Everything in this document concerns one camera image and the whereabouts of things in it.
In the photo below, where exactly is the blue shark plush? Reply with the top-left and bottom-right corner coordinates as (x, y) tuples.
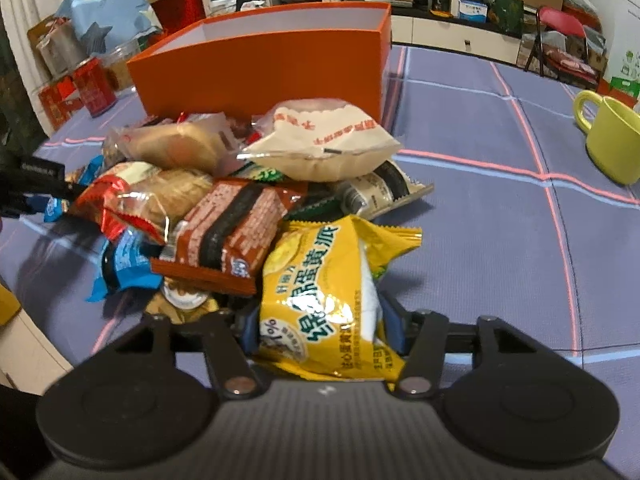
(54, 0), (162, 57)

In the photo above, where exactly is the white red-print snack packet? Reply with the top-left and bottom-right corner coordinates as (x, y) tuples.
(237, 99), (405, 184)

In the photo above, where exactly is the orange cardboard box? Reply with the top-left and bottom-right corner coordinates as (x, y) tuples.
(126, 2), (393, 127)

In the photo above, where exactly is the yellow-green mug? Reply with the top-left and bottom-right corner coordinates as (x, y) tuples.
(573, 90), (640, 186)

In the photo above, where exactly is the blue snack packet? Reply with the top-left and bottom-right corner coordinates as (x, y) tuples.
(43, 154), (107, 224)
(89, 229), (164, 304)

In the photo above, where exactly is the red carton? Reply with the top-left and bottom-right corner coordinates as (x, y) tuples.
(37, 77), (84, 132)

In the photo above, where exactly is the green-edged round cake packet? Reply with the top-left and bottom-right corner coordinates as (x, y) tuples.
(286, 194), (348, 222)

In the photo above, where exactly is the purple plaid tablecloth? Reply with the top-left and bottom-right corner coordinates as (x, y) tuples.
(0, 45), (640, 397)

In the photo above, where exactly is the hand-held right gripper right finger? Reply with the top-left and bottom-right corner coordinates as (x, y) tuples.
(381, 295), (532, 403)

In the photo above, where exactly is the clear bread packet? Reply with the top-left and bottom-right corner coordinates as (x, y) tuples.
(102, 112), (242, 177)

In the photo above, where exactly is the red folding chair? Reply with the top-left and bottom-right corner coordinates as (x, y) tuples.
(524, 5), (602, 82)

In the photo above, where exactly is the white low cabinet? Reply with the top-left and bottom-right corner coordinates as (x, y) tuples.
(390, 10), (524, 66)

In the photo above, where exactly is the red-edged bread packet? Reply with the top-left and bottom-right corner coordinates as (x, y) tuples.
(75, 161), (217, 247)

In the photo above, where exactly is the gold round-label snack packet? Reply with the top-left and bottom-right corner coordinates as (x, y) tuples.
(146, 279), (222, 324)

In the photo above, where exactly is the red-brown striped wafer packet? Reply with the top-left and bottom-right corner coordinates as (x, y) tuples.
(150, 177), (309, 296)

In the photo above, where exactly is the red drink can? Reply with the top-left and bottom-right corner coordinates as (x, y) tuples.
(74, 57), (119, 119)

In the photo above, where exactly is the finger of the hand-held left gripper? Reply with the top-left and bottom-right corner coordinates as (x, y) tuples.
(35, 179), (89, 211)

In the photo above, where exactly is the clear plastic jar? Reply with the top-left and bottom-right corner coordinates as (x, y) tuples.
(99, 42), (144, 92)

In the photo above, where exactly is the beige black-striped snack packet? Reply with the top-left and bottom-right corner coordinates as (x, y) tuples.
(327, 159), (435, 220)

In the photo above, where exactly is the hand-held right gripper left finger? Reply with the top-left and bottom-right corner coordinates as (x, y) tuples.
(142, 305), (265, 402)

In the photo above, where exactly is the yellow snack packet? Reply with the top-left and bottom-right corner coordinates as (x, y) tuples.
(256, 214), (424, 384)

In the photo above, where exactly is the blue white carton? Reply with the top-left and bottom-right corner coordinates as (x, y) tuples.
(457, 0), (489, 24)

